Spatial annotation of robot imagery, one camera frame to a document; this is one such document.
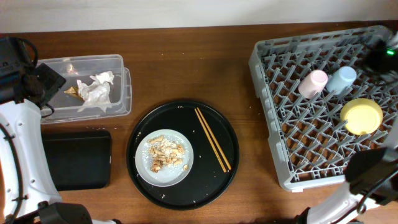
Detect gold snack wrapper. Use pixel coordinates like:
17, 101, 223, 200
64, 86, 83, 100

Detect blue cup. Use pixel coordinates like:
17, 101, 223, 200
325, 66, 357, 95

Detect white napkin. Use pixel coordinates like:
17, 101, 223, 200
76, 71, 114, 112

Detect yellow bowl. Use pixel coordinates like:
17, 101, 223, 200
340, 98, 383, 135

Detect pink cup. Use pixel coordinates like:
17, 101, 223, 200
298, 70, 328, 99

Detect peanut shells and rice scraps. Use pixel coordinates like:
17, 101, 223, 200
147, 135, 189, 173

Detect grey plate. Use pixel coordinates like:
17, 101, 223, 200
134, 129, 194, 187

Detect wooden chopstick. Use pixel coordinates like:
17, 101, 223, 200
194, 108, 226, 173
197, 107, 232, 172

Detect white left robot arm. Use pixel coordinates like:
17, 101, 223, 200
1, 37, 95, 223

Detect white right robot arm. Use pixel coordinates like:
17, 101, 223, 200
292, 121, 397, 224

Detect clear plastic waste bin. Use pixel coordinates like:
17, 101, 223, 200
39, 54, 132, 124

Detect grey dishwasher rack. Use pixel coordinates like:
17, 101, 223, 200
249, 26, 397, 192

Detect black rectangular tray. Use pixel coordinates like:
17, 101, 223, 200
42, 131, 112, 191

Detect round black serving tray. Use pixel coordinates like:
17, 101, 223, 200
126, 100, 239, 210

